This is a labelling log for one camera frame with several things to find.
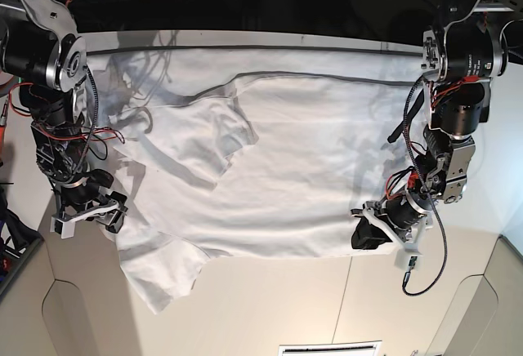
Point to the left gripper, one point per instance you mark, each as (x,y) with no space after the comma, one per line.
(401,212)

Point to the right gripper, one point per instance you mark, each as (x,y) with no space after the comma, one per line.
(87,190)

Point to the white t-shirt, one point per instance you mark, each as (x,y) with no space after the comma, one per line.
(244,153)

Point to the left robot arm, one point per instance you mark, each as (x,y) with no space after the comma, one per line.
(463,52)

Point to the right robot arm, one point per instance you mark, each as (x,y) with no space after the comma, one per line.
(41,46)

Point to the orange handled screwdriver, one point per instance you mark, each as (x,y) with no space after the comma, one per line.
(3,122)

